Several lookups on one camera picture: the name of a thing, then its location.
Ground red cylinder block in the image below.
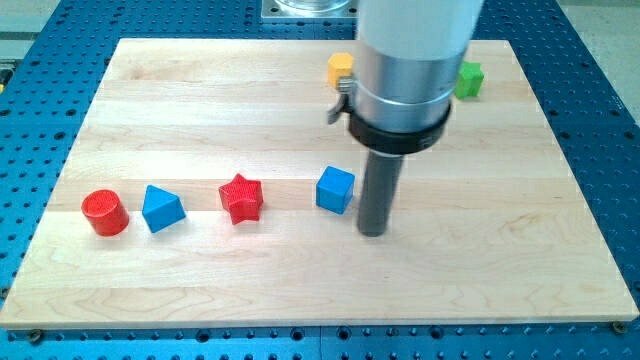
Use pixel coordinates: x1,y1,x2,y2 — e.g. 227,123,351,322
81,189,129,237

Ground blue triangle block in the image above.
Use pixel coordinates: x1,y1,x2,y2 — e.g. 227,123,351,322
142,185,186,233

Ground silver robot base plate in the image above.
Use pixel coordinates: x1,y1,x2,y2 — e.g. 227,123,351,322
261,0,359,20

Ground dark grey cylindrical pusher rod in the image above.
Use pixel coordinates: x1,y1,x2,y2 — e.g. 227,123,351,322
357,150,403,237

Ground blue cube block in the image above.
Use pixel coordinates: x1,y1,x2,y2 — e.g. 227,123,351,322
316,166,355,214

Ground light wooden board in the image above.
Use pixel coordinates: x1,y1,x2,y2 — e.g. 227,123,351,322
1,39,638,330

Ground yellow hexagon block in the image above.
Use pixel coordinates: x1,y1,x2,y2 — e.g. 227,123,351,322
327,52,354,89

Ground blue perforated metal table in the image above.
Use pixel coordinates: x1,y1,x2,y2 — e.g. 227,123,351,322
1,1,639,359

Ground green star block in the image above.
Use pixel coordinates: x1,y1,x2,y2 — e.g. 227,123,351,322
454,61,484,99

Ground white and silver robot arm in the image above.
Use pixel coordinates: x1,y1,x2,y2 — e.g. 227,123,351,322
327,0,484,237

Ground red star block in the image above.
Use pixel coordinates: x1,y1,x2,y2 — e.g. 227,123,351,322
218,174,264,225

